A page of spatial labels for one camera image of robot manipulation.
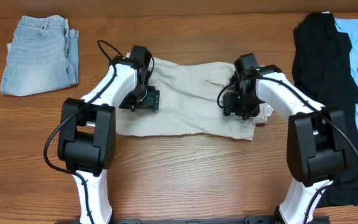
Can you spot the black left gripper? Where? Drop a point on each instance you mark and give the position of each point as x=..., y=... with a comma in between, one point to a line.
x=151, y=99

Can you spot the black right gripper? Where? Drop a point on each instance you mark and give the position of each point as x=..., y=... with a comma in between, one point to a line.
x=230, y=107

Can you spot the beige khaki shorts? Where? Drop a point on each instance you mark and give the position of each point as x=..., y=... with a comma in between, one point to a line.
x=188, y=105

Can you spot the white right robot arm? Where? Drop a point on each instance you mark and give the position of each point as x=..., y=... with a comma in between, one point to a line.
x=318, y=149

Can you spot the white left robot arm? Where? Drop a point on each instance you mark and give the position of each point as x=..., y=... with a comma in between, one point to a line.
x=87, y=131

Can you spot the black garment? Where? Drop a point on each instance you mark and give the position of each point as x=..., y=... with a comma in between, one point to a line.
x=322, y=70

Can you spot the folded light blue jeans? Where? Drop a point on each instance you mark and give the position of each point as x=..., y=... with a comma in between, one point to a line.
x=43, y=56

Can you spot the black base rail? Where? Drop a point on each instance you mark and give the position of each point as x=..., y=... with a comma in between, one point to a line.
x=194, y=221

